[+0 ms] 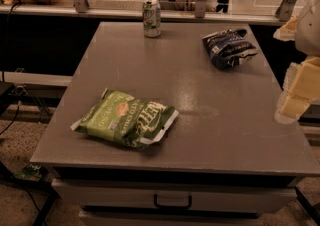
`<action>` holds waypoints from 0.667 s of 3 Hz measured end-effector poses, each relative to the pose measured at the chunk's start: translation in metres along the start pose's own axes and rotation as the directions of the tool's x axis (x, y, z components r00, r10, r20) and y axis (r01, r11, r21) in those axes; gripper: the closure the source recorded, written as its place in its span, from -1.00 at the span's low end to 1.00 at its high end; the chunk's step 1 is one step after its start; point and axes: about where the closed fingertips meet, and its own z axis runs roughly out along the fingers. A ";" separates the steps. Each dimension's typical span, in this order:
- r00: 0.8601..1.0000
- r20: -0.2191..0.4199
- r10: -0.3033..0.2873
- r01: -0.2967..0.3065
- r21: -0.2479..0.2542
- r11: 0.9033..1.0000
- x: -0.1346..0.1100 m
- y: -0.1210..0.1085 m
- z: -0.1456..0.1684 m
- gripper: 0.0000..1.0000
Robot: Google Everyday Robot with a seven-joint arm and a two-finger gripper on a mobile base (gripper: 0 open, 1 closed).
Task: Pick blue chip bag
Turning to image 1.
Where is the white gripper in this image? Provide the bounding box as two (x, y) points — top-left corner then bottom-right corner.
(273, 0), (320, 124)

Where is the blue chip bag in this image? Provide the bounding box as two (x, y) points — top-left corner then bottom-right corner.
(202, 28), (258, 70)

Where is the green chip bag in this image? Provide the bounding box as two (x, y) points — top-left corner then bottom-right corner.
(71, 89), (179, 149)

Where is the grey drawer cabinet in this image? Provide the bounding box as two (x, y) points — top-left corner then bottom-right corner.
(32, 22), (320, 226)

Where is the green white soda can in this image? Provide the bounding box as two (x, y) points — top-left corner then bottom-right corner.
(142, 0), (161, 38)

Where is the green packet on floor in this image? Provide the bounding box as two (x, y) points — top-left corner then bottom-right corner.
(13, 164), (47, 182)

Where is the black drawer handle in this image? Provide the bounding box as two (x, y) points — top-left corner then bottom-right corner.
(153, 194), (193, 211)

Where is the black floor cable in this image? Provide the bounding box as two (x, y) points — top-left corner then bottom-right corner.
(0, 1), (23, 136)

